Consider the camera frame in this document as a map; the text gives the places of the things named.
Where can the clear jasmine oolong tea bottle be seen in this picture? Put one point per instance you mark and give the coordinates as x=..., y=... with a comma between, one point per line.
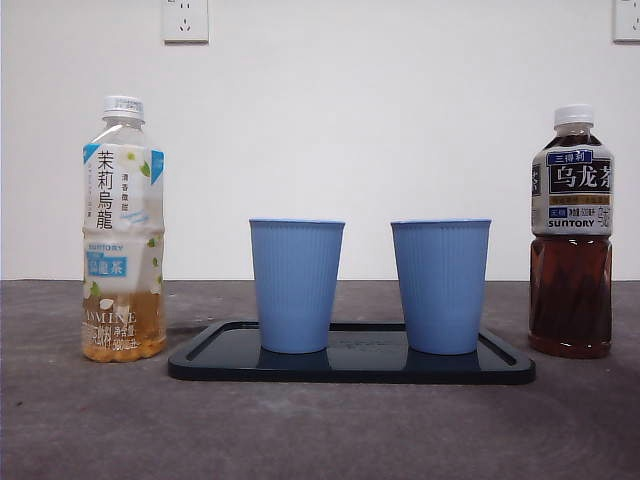
x=122, y=200

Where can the dark oolong tea bottle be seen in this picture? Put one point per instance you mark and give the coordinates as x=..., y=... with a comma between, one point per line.
x=570, y=300

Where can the blue ribbed cup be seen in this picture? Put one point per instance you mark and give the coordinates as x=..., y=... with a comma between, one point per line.
x=440, y=290
x=295, y=290

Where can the dark blue rectangular tray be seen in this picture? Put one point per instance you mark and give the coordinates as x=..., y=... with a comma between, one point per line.
x=350, y=371

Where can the white wall socket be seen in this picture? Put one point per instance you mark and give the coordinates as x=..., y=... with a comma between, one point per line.
x=627, y=20
x=185, y=20

